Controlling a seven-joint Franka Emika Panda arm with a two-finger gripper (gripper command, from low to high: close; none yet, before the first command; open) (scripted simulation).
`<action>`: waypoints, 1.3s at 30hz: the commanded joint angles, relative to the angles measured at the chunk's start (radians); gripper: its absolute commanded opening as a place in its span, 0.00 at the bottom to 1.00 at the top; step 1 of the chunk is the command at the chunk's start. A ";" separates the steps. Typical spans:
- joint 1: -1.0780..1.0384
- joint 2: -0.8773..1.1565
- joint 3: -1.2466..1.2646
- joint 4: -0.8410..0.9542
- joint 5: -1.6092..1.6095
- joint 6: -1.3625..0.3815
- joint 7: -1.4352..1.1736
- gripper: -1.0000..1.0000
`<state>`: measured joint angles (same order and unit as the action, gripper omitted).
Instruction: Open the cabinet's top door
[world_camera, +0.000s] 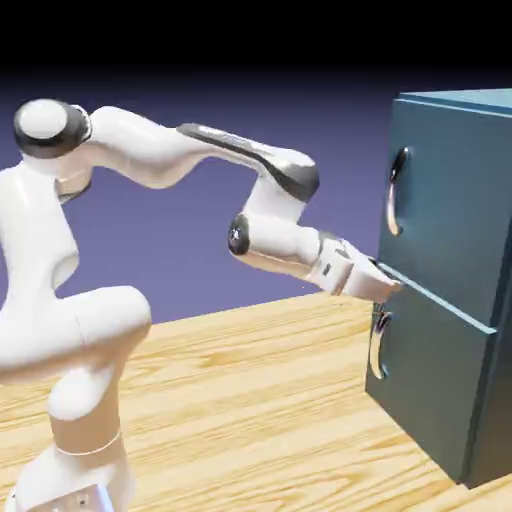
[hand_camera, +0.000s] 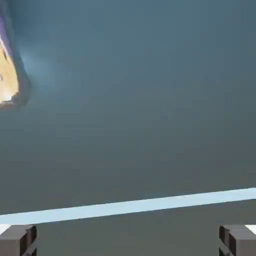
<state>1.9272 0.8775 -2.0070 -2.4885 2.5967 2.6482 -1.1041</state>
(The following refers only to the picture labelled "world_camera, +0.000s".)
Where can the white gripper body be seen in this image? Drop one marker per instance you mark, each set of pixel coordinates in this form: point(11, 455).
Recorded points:
point(366, 278)

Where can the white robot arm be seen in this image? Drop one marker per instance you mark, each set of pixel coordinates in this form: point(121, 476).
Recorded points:
point(100, 316)

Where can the teal cabinet door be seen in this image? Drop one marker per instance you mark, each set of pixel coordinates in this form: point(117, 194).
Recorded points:
point(432, 380)
point(444, 208)

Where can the teal cabinet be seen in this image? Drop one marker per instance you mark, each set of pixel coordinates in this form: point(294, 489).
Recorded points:
point(480, 360)

